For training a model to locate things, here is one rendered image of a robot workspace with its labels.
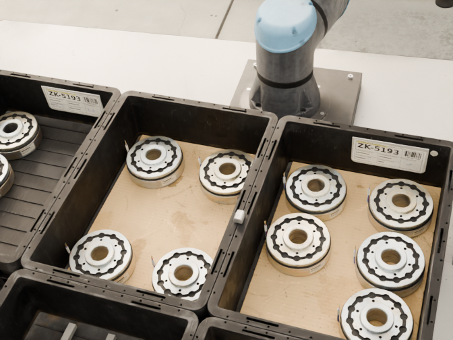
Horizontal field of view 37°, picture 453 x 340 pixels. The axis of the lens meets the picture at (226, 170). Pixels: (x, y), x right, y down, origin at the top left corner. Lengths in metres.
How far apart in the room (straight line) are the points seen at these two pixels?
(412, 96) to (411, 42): 1.28
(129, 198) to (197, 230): 0.15
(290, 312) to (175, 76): 0.76
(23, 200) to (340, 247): 0.57
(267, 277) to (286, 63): 0.44
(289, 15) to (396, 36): 1.57
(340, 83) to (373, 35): 1.35
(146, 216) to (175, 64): 0.58
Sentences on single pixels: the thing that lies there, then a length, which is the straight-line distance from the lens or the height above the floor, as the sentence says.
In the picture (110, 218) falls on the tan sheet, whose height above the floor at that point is 0.83.
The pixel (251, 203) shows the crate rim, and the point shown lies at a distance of 1.06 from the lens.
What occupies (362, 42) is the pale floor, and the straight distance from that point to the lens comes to 2.81.
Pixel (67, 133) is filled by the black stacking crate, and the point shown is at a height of 0.83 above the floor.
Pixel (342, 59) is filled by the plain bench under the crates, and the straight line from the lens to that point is 1.63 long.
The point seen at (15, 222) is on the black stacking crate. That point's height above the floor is 0.83.
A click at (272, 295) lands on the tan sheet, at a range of 1.06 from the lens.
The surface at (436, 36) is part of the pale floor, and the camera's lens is 2.87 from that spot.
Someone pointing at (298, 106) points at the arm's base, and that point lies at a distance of 1.39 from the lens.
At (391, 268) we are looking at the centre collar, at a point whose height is 0.87.
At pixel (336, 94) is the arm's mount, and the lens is 1.48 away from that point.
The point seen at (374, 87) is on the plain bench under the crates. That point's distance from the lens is 1.56.
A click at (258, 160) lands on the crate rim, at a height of 0.93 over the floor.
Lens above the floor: 1.75
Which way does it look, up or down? 48 degrees down
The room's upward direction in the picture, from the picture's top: 9 degrees counter-clockwise
